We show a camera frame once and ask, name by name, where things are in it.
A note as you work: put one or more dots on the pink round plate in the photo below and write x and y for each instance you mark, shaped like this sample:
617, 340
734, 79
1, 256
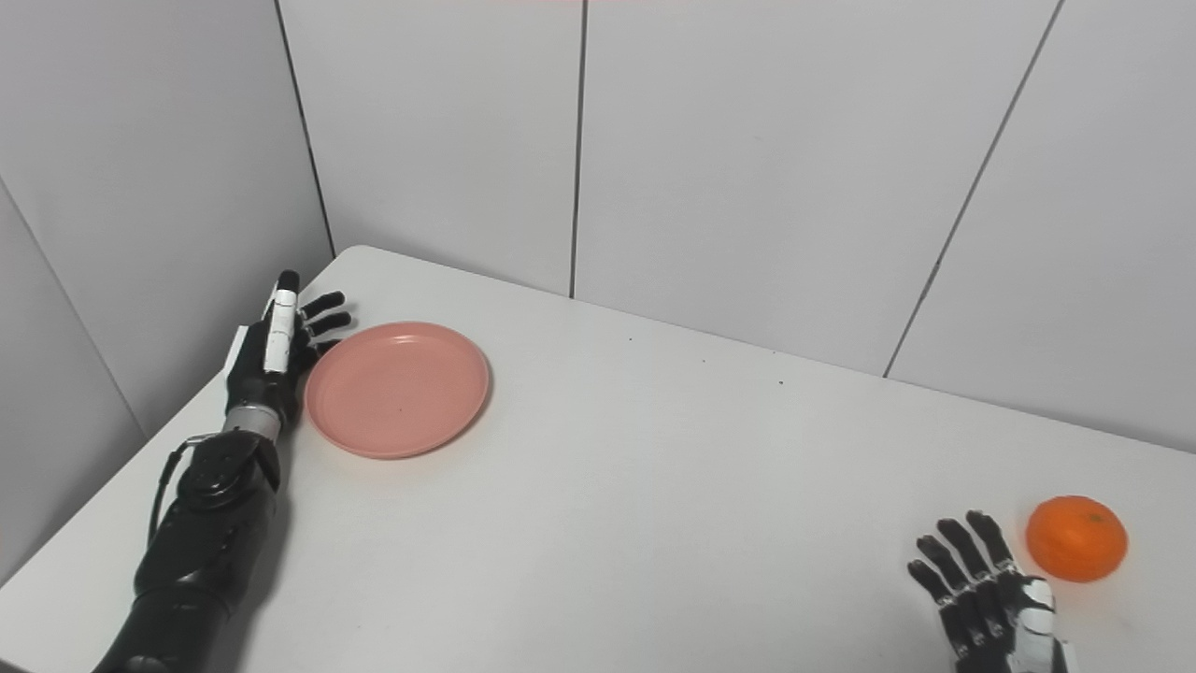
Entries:
397, 391

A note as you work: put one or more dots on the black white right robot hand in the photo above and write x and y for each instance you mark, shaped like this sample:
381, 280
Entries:
990, 617

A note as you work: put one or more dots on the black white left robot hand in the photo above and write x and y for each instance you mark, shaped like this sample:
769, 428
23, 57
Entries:
260, 383

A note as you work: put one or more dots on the orange fruit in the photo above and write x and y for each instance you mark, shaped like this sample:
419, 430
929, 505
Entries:
1076, 539

